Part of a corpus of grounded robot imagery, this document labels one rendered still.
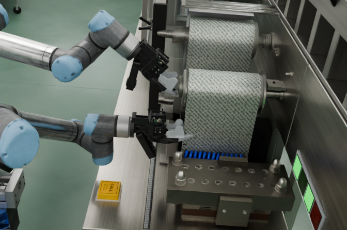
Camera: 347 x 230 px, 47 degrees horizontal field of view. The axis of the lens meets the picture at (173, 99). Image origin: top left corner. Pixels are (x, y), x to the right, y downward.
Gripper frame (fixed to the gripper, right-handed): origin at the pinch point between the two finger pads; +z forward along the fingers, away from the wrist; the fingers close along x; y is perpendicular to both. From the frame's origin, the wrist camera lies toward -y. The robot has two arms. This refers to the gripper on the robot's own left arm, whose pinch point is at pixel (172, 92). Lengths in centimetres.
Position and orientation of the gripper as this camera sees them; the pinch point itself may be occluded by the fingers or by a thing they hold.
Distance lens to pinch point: 134.4
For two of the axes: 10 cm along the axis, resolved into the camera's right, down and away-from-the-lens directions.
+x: 0.2, -5.2, 8.6
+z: 7.2, 6.0, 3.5
